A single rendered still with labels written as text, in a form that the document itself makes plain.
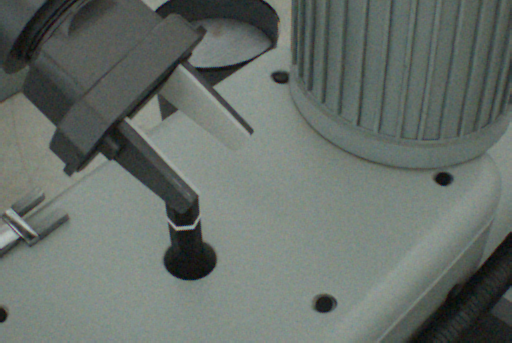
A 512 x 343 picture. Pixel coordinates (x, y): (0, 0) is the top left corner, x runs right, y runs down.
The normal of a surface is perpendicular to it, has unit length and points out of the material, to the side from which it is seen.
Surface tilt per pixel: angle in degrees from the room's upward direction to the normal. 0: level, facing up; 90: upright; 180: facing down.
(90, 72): 30
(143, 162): 90
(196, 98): 90
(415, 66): 90
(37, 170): 0
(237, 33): 0
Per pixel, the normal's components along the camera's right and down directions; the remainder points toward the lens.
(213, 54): 0.00, -0.71
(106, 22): 0.44, -0.44
